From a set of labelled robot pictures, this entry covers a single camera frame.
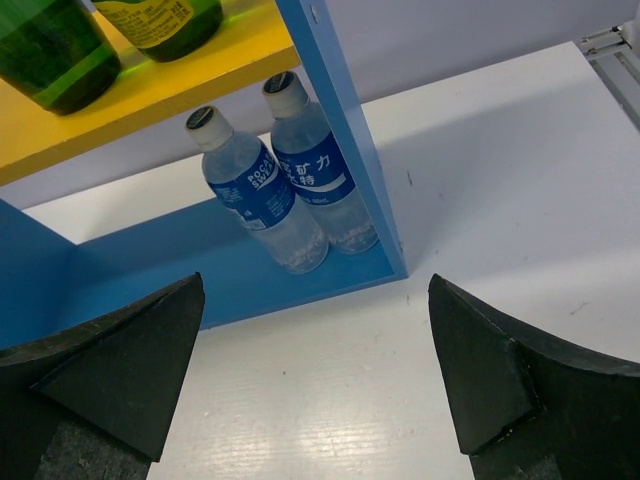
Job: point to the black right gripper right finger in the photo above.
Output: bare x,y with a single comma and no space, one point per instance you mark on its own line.
526,404

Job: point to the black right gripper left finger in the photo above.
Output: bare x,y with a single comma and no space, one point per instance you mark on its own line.
96,401

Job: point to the green glass Perrier bottle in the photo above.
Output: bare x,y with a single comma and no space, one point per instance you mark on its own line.
54,53

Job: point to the blue and yellow wooden shelf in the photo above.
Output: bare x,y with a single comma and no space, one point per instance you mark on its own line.
80,256

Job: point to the clear Pocari Sweat bottle left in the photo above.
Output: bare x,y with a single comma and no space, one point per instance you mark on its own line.
247,180

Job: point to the clear pocari sweat bottle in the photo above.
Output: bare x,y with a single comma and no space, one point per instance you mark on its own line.
247,180
307,150

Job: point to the clear Pocari Sweat bottle right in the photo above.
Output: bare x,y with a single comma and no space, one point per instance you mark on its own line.
307,150

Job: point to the green glass bottle yellow label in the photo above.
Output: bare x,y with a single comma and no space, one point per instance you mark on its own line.
164,30

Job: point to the aluminium mounting rail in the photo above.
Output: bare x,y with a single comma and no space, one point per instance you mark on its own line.
614,55

